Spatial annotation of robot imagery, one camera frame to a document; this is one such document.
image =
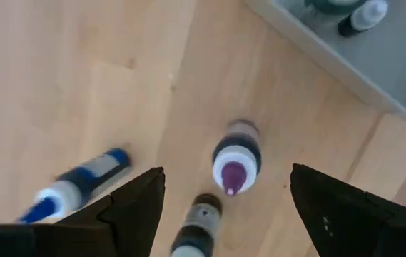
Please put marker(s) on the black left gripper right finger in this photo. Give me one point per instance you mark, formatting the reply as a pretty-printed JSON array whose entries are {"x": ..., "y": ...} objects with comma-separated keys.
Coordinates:
[{"x": 349, "y": 221}]

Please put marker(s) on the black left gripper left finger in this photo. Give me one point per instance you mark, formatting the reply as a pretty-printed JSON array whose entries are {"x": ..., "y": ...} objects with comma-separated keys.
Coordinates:
[{"x": 127, "y": 221}]

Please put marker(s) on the clear plastic tray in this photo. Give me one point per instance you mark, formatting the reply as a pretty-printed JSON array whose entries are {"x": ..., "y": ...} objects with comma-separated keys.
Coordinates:
[{"x": 384, "y": 71}]

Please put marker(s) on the small black dropper bottle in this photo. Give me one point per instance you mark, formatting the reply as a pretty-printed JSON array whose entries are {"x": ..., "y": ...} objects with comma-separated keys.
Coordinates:
[{"x": 363, "y": 16}]

